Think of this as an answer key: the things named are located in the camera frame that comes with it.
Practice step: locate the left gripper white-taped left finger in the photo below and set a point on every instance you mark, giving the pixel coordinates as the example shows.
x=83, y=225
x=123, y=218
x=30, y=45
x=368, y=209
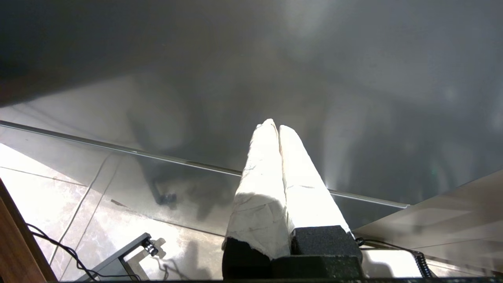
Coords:
x=259, y=196

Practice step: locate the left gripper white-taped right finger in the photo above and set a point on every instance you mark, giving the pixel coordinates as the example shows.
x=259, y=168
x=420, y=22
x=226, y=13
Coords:
x=306, y=196

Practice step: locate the stainless steel appliance door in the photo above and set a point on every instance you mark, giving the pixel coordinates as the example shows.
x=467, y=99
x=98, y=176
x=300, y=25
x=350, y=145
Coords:
x=275, y=59

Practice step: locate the grey metal stand leg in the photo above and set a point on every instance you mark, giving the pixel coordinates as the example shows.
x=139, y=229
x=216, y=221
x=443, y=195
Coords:
x=118, y=259

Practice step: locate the brown wooden board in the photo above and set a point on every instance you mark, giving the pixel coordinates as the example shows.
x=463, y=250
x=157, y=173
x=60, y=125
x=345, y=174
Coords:
x=15, y=243

